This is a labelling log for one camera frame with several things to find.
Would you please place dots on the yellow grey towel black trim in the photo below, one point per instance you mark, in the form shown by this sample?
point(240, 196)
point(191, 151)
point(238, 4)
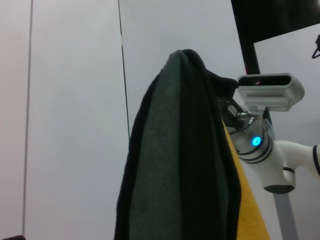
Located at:
point(162, 150)

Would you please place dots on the black hanging clip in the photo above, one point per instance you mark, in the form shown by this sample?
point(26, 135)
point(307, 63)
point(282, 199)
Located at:
point(317, 48)

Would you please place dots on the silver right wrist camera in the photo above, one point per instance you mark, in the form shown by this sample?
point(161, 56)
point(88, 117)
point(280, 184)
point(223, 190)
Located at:
point(270, 92)

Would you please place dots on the silver right wrist connector plug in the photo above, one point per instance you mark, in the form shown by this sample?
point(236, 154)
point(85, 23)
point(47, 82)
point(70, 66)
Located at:
point(246, 117)

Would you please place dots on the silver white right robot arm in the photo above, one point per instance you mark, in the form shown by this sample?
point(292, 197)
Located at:
point(280, 157)

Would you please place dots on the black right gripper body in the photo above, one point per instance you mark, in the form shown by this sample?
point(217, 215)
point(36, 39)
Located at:
point(231, 112)

